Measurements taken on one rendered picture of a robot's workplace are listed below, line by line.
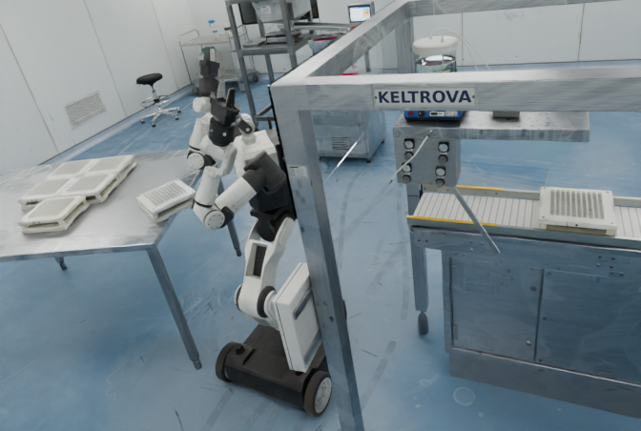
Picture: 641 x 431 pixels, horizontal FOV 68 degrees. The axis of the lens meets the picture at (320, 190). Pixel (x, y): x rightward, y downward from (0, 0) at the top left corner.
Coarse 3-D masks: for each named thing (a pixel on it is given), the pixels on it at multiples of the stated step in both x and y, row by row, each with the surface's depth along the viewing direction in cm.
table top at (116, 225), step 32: (160, 160) 306; (0, 192) 301; (128, 192) 272; (0, 224) 260; (96, 224) 243; (128, 224) 238; (160, 224) 233; (0, 256) 230; (32, 256) 228; (64, 256) 227
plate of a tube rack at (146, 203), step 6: (174, 180) 259; (180, 186) 251; (186, 186) 250; (192, 192) 243; (138, 198) 246; (144, 198) 245; (174, 198) 240; (180, 198) 239; (186, 198) 240; (144, 204) 239; (150, 204) 238; (162, 204) 236; (168, 204) 235; (174, 204) 237; (150, 210) 233; (156, 210) 232; (162, 210) 234
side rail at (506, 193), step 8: (440, 192) 210; (448, 192) 208; (464, 192) 205; (472, 192) 204; (480, 192) 202; (488, 192) 201; (496, 192) 199; (504, 192) 198; (512, 192) 196; (520, 192) 195; (528, 192) 194; (536, 192) 193; (616, 200) 181; (624, 200) 180; (632, 200) 179; (640, 200) 178
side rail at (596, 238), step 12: (456, 228) 184; (468, 228) 182; (492, 228) 178; (504, 228) 176; (516, 228) 174; (528, 228) 173; (576, 240) 167; (588, 240) 165; (600, 240) 164; (612, 240) 162; (624, 240) 160; (636, 240) 158
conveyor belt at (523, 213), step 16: (416, 208) 205; (432, 208) 201; (448, 208) 199; (480, 208) 195; (496, 208) 193; (512, 208) 192; (528, 208) 190; (624, 208) 181; (640, 208) 179; (512, 224) 182; (528, 224) 181; (624, 224) 172; (640, 224) 171
